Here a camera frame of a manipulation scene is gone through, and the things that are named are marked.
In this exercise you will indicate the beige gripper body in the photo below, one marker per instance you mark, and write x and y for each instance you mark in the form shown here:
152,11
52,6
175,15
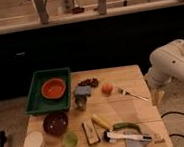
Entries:
157,96

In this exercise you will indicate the orange apple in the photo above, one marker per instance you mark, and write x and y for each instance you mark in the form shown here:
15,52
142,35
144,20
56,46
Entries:
107,88

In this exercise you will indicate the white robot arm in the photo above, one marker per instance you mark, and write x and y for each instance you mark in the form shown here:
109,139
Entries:
166,62

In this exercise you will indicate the grey metal cup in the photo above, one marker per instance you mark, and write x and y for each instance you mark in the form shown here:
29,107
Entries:
80,103

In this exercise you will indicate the small green cup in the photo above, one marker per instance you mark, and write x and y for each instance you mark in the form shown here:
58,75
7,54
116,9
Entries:
69,139

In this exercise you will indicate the white paper cup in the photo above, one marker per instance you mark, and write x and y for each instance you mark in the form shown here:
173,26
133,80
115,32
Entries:
34,139

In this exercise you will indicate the green cucumber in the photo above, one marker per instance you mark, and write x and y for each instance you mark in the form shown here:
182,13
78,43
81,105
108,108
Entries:
120,125

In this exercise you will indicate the grey cloth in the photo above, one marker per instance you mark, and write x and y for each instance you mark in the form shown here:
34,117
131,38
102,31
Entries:
134,143

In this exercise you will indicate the yellow corn cob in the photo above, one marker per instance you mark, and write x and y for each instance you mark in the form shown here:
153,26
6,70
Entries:
100,121

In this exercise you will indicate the bunch of dark grapes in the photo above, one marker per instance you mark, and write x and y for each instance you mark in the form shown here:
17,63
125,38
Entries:
89,82

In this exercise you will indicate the wooden brush block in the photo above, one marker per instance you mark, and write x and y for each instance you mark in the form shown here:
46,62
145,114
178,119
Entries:
90,132

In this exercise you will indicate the blue sponge block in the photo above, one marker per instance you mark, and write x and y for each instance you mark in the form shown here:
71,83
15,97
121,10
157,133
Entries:
82,90

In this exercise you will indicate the orange bowl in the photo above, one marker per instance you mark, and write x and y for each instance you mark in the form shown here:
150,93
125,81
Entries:
53,88

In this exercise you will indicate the dark red bowl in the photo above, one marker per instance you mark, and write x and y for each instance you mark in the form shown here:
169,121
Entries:
55,123

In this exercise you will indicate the dark red background object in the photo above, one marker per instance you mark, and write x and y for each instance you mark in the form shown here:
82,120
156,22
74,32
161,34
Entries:
78,10

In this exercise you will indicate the green plastic tray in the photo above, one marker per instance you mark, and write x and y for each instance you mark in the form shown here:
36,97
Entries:
37,104

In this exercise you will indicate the white handled peeler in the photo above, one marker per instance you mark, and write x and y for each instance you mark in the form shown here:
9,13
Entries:
111,135

